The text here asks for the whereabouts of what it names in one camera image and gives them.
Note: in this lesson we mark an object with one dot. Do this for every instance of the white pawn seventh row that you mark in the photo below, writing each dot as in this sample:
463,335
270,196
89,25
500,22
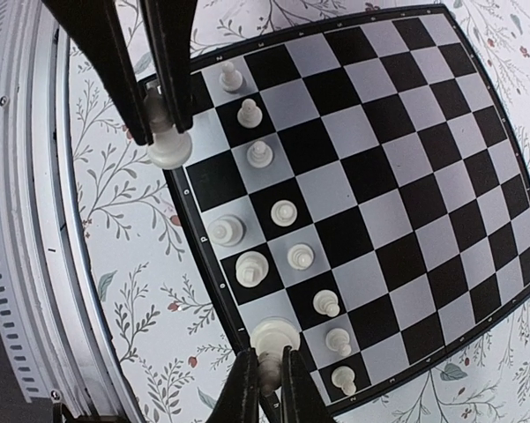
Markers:
250,114

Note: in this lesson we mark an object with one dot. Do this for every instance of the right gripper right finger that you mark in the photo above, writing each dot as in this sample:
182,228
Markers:
300,398

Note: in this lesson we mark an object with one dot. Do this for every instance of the white pawn fifth row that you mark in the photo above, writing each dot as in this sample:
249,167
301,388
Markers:
283,213

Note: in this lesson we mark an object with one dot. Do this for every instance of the white pawn sixth row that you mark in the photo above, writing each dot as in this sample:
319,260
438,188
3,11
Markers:
259,154

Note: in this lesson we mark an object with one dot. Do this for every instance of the white bishop piece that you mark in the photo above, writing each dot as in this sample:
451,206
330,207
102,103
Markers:
226,231

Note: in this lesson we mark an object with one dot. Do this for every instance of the white chess piece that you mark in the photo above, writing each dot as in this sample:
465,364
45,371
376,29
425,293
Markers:
251,268

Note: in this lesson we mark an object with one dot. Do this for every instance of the white pawn fourth row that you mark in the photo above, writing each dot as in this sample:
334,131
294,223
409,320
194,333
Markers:
300,256

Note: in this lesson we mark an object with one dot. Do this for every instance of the black grey chessboard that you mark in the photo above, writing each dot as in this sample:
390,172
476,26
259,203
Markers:
408,181

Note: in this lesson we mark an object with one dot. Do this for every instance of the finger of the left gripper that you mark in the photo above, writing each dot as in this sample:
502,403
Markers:
95,27
168,28

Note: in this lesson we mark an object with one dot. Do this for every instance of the white queen piece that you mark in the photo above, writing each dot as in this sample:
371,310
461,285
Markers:
169,149

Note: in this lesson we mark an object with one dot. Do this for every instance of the front aluminium rail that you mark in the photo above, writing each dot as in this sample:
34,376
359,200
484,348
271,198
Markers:
51,320

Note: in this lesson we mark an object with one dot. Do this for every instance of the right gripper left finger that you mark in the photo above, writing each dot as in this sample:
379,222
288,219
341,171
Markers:
238,400

